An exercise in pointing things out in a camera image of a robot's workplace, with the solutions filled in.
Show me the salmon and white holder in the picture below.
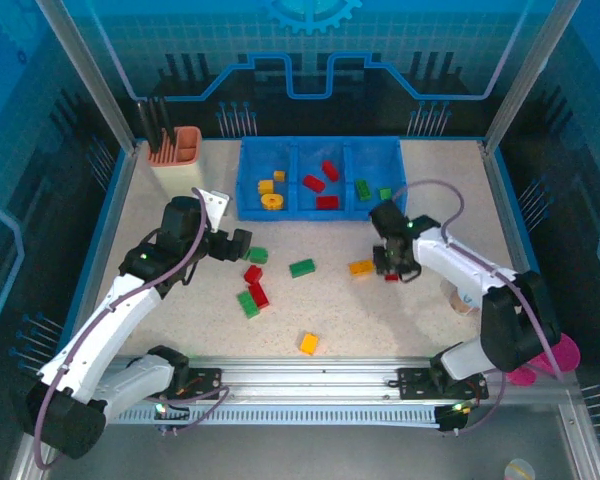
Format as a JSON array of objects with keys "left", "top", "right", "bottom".
[{"left": 147, "top": 125, "right": 205, "bottom": 200}]

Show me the beige roll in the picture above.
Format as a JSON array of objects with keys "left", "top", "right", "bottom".
[{"left": 439, "top": 279, "right": 481, "bottom": 317}]

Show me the blue three-compartment bin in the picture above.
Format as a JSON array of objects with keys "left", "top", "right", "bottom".
[{"left": 236, "top": 135, "right": 409, "bottom": 222}]

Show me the black controller board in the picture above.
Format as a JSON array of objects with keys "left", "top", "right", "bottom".
[
  {"left": 437, "top": 402, "right": 474, "bottom": 434},
  {"left": 154, "top": 399, "right": 191, "bottom": 421}
]

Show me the small pink sponge disc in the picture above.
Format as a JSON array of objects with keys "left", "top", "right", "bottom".
[{"left": 507, "top": 364, "right": 539, "bottom": 387}]

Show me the large pink sponge disc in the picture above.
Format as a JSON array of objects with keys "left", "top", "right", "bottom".
[{"left": 529, "top": 333, "right": 581, "bottom": 374}]

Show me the round striped disc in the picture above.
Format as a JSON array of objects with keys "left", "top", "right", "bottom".
[{"left": 504, "top": 458, "right": 537, "bottom": 480}]

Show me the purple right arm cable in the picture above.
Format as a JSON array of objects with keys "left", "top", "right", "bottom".
[{"left": 392, "top": 179, "right": 566, "bottom": 384}]

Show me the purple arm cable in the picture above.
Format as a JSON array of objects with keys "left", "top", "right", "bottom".
[
  {"left": 392, "top": 179, "right": 566, "bottom": 384},
  {"left": 32, "top": 187, "right": 209, "bottom": 471}
]

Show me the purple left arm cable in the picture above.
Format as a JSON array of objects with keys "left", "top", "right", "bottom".
[{"left": 32, "top": 187, "right": 209, "bottom": 471}]

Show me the black right mount plate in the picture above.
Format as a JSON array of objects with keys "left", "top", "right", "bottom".
[{"left": 397, "top": 367, "right": 489, "bottom": 401}]

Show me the black mount plate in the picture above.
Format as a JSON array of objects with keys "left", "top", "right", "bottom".
[
  {"left": 397, "top": 367, "right": 489, "bottom": 401},
  {"left": 179, "top": 367, "right": 224, "bottom": 401}
]

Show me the black left mount plate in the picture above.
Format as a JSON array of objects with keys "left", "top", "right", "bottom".
[{"left": 179, "top": 367, "right": 224, "bottom": 401}]

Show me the aluminium mounting rail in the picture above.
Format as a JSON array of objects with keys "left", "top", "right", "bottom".
[{"left": 104, "top": 354, "right": 581, "bottom": 401}]

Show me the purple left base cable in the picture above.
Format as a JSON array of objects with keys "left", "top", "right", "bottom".
[{"left": 147, "top": 384, "right": 231, "bottom": 436}]

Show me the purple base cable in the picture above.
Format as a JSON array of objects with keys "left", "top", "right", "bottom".
[
  {"left": 147, "top": 384, "right": 231, "bottom": 436},
  {"left": 452, "top": 369, "right": 509, "bottom": 436}
]

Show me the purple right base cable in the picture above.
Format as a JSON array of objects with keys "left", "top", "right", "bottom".
[{"left": 452, "top": 369, "right": 509, "bottom": 436}]

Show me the aluminium frame post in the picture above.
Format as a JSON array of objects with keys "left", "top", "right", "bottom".
[
  {"left": 34, "top": 0, "right": 141, "bottom": 156},
  {"left": 482, "top": 0, "right": 569, "bottom": 156}
]

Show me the slotted cable duct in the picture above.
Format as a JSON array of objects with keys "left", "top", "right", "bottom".
[{"left": 104, "top": 402, "right": 446, "bottom": 429}]

